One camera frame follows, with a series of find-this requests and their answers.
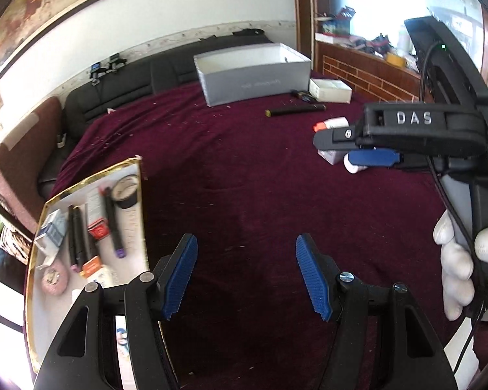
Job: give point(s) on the grey open box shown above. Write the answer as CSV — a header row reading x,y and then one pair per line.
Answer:
x,y
244,85

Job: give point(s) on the white tray with gold rim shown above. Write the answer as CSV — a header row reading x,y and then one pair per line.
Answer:
x,y
44,317

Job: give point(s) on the cluttered wooden shelf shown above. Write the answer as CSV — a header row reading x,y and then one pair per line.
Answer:
x,y
0,231

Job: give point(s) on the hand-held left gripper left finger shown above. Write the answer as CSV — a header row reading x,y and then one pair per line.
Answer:
x,y
181,276

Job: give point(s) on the black pen with gold tip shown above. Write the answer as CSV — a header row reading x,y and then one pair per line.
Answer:
x,y
297,109

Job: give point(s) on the blue and white carton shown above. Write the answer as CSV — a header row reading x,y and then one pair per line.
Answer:
x,y
53,231

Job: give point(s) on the white bottle with orange cap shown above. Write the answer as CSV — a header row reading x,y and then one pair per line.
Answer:
x,y
335,122

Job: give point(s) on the white plastic clip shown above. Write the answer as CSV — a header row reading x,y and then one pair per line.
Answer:
x,y
62,140

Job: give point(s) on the small dark bottle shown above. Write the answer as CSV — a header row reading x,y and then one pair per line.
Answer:
x,y
305,96

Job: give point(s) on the dark red blanket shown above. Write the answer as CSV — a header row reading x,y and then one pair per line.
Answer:
x,y
248,178

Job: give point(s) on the black phone holder clip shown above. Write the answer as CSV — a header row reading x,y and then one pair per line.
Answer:
x,y
95,72
117,61

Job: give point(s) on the windowsill clutter pile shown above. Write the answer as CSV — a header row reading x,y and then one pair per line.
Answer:
x,y
374,42

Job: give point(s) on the black marker with pink cap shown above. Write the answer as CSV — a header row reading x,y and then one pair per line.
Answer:
x,y
71,235

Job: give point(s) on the brown upholstered chair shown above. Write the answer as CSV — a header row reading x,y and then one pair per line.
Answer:
x,y
24,138

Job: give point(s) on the small white box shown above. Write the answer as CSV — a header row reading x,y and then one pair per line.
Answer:
x,y
329,156

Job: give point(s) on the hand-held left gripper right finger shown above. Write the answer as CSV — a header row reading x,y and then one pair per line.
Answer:
x,y
313,276

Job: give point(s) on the black tape roll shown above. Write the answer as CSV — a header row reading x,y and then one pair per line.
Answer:
x,y
124,204

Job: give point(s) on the white flat box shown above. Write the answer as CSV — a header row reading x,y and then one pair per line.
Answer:
x,y
329,89

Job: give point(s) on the small red box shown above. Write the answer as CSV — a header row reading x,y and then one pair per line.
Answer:
x,y
98,231

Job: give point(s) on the printed paper card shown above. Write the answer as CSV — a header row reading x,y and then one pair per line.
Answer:
x,y
120,341

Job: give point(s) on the red and white tube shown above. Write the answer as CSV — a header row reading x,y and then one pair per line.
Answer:
x,y
92,209

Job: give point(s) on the wooden window frame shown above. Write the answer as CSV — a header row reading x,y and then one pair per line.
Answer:
x,y
303,16

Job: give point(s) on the black marker with purple cap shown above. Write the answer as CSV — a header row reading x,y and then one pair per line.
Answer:
x,y
112,223

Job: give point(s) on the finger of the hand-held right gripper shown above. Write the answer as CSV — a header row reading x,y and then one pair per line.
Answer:
x,y
374,158
333,136

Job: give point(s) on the pink fluffy pad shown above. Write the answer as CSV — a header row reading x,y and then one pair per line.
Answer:
x,y
45,288

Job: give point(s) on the black leather sofa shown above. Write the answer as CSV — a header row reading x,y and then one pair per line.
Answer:
x,y
126,85

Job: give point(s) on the brown wooden cabinet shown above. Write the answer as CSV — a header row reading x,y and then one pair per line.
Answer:
x,y
349,69

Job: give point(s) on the framed painting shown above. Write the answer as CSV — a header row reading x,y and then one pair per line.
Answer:
x,y
65,0

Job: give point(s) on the person's right hand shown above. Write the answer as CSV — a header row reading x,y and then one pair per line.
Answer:
x,y
455,276

